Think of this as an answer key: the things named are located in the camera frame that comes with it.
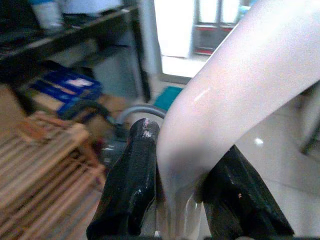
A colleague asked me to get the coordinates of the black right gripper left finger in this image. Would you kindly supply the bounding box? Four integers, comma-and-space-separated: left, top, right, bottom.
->
86, 117, 161, 240

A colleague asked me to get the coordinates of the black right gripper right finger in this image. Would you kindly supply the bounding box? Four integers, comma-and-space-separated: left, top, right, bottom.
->
194, 144, 295, 238

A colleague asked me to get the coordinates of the beige dustpan with long handle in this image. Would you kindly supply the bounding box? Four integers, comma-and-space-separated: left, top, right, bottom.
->
155, 0, 320, 240

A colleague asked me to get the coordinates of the teal floor mat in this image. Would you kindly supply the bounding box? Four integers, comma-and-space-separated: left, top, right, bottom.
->
152, 86, 185, 112

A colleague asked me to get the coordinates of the wooden slatted crate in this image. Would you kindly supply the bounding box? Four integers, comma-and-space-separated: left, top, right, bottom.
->
0, 112, 106, 240

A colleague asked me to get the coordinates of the blue printed box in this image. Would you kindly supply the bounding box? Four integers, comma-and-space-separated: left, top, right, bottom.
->
31, 68, 103, 117

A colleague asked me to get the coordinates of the black metal shelf rack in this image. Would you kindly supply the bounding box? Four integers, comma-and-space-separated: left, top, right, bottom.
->
0, 4, 152, 116

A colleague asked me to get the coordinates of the window with red bars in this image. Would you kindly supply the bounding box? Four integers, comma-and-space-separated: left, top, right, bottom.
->
193, 0, 242, 56

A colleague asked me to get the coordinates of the white plastic container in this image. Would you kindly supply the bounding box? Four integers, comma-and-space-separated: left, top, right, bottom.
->
29, 0, 63, 30

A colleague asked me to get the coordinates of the grey bent hose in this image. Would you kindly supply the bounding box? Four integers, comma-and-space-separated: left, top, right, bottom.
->
116, 104, 167, 126

